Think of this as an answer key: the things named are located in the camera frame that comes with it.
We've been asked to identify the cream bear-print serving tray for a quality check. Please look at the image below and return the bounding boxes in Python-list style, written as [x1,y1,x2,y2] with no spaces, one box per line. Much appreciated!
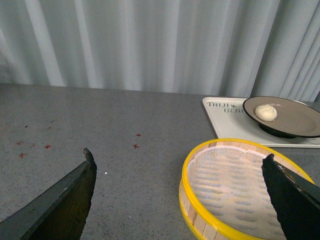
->
[202,97,320,149]

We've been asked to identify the white steamer liner cloth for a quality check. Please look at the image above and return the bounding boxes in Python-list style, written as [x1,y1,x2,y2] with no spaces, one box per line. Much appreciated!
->
[185,145,286,240]

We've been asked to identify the beige plate with black rim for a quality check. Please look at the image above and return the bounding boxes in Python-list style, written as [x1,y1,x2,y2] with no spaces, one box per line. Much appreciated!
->
[242,96,320,139]

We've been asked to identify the grey-white pleated curtain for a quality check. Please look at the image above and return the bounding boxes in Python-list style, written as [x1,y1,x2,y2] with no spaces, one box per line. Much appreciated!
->
[0,0,320,102]

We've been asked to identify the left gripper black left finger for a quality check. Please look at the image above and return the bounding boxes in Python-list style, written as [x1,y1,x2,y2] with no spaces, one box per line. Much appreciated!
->
[0,148,97,240]

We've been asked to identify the white steamed bun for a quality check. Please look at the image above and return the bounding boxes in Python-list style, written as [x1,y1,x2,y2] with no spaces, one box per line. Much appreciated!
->
[254,104,278,122]

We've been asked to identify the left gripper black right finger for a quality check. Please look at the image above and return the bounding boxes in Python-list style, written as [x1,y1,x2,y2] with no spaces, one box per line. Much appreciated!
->
[261,154,320,240]

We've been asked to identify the yellow-rimmed bamboo steamer basket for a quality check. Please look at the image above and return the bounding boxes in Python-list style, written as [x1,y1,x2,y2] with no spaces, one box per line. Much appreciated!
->
[179,138,320,240]

